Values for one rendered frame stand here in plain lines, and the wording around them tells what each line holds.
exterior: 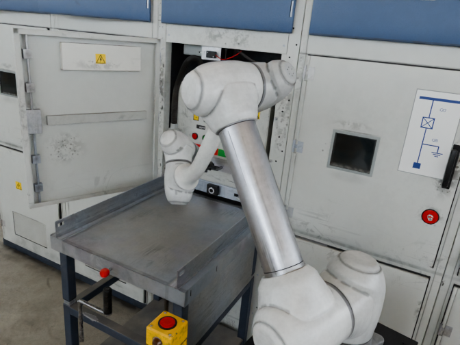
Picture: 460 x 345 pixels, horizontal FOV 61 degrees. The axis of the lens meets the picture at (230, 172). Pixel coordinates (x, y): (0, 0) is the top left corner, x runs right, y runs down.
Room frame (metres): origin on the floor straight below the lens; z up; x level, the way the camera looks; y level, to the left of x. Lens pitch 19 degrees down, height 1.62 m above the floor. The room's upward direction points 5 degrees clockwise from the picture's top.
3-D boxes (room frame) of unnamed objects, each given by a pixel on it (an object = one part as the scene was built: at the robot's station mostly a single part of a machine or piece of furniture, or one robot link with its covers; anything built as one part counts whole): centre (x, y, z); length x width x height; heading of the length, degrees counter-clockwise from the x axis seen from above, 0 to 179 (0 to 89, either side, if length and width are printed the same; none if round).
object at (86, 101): (1.74, 0.63, 1.21); 0.63 x 0.07 x 0.74; 131
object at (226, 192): (1.82, 0.06, 0.89); 0.54 x 0.05 x 0.06; 64
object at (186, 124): (1.81, 0.07, 1.15); 0.48 x 0.01 x 0.48; 64
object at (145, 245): (1.46, 0.23, 0.82); 0.68 x 0.62 x 0.06; 154
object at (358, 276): (0.88, -0.35, 1.00); 0.18 x 0.16 x 0.22; 131
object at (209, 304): (1.46, 0.24, 0.46); 0.64 x 0.58 x 0.66; 154
